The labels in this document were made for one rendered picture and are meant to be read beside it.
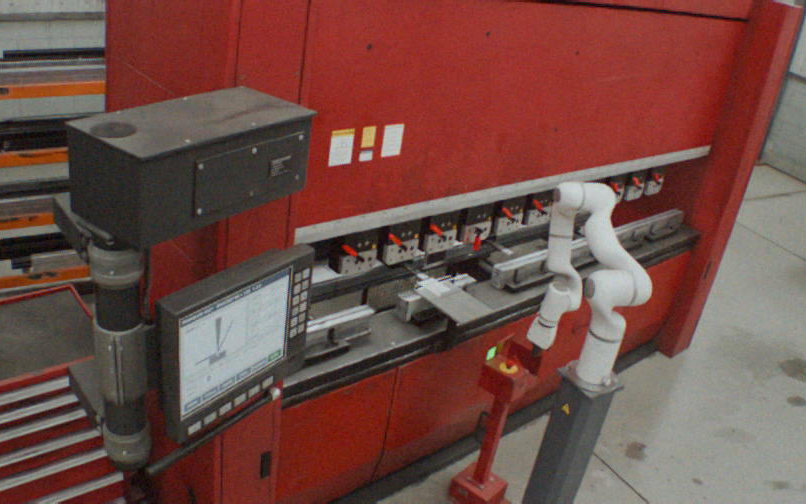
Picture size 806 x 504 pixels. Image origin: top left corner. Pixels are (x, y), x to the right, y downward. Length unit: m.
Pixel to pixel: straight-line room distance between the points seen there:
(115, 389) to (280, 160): 0.62
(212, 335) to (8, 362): 1.01
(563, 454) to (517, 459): 1.04
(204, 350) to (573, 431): 1.47
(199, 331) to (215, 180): 0.33
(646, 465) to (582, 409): 1.44
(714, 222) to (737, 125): 0.60
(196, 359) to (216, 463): 0.82
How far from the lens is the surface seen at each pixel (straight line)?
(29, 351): 2.54
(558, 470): 2.80
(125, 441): 1.82
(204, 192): 1.49
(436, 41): 2.47
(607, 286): 2.39
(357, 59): 2.27
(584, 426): 2.67
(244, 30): 1.79
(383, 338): 2.82
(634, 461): 4.01
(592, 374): 2.58
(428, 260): 2.89
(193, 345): 1.61
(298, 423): 2.68
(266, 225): 2.01
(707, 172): 4.57
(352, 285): 3.04
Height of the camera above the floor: 2.43
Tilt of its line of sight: 26 degrees down
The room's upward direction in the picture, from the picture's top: 9 degrees clockwise
